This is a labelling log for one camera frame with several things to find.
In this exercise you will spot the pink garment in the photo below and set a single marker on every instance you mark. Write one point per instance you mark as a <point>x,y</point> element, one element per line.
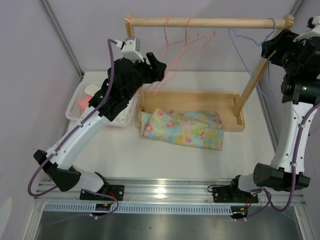
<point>84,102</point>

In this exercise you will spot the white slotted cable duct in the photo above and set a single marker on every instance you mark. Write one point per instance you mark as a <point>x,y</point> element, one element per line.
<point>134,208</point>

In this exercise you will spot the blue wire hanger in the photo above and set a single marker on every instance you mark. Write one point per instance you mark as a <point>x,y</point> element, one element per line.
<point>248,50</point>

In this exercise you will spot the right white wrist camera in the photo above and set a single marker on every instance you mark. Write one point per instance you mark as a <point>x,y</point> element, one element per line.
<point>314,29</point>

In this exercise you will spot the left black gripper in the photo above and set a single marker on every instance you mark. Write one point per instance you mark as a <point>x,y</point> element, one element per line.
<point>158,68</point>

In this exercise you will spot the floral pastel skirt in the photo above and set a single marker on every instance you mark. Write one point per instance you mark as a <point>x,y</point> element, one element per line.
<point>197,129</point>

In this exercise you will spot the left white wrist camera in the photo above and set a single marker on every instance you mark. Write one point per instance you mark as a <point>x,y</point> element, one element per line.
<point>130,49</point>

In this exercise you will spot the white plastic basket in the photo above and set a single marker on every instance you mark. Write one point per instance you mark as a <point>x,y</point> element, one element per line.
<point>73,111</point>

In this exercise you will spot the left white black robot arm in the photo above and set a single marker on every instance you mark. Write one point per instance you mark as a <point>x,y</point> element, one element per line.
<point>57,161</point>

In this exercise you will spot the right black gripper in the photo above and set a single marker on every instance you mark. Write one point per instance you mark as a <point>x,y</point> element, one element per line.
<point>269,46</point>

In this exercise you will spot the left pink wire hanger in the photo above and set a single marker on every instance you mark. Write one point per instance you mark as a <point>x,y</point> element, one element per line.
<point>168,44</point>

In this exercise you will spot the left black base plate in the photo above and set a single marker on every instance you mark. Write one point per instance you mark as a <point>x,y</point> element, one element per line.
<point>107,193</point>

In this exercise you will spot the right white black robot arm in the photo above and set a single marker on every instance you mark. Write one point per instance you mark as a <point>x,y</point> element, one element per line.
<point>286,172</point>

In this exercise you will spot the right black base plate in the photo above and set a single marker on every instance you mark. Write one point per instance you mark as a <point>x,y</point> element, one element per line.
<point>229,194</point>

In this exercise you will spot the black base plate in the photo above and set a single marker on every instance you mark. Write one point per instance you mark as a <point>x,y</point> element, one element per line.
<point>107,193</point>
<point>229,194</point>

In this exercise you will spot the wooden hanger rack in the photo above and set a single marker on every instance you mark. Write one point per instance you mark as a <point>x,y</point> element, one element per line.
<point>229,105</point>

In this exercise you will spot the white crumpled garment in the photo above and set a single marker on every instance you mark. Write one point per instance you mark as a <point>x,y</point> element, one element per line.
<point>123,115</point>

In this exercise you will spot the aluminium mounting rail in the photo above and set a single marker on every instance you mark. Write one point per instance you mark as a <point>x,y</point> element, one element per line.
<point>162,191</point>

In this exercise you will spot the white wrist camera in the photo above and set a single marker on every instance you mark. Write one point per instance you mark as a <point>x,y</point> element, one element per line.
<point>130,49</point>
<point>314,29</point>

